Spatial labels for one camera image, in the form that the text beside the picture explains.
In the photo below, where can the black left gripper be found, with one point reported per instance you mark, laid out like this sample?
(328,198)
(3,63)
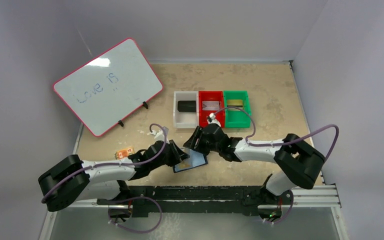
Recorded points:
(178,155)

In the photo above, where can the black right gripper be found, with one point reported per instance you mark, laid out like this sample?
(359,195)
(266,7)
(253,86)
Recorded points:
(199,139)

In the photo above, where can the blue leather card holder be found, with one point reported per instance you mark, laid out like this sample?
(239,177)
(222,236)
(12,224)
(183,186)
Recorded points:
(196,160)

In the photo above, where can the white plastic bin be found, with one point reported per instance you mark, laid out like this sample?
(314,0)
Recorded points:
(185,119)

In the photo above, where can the red plastic bin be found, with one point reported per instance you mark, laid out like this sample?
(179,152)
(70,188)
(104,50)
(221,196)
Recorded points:
(208,96)

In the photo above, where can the green plastic bin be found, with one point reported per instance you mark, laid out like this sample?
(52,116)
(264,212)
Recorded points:
(235,118)

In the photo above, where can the gold card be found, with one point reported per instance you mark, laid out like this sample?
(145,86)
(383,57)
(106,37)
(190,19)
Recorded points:
(238,103)
(184,165)

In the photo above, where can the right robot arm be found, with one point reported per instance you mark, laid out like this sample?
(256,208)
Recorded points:
(300,164)

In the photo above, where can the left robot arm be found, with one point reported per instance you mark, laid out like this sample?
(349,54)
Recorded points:
(73,179)

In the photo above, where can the black card in bin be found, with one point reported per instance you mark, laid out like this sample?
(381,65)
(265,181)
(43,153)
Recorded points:
(186,106)

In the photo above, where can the silver credit card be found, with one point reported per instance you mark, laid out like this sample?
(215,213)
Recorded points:
(212,105)

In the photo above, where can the orange circuit board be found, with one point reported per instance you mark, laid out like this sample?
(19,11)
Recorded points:
(124,153)

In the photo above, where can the pink framed whiteboard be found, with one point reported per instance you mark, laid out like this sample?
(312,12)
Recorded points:
(104,91)

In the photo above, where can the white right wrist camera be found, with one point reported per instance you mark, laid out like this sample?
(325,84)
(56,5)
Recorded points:
(211,119)

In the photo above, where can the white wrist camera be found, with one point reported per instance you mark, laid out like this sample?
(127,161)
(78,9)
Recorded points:
(160,135)
(211,119)

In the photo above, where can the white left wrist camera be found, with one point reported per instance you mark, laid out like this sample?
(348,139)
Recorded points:
(160,135)

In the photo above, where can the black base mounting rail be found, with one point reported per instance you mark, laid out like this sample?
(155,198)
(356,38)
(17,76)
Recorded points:
(246,200)

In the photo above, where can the aluminium frame rail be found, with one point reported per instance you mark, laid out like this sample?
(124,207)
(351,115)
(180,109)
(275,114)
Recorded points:
(321,196)

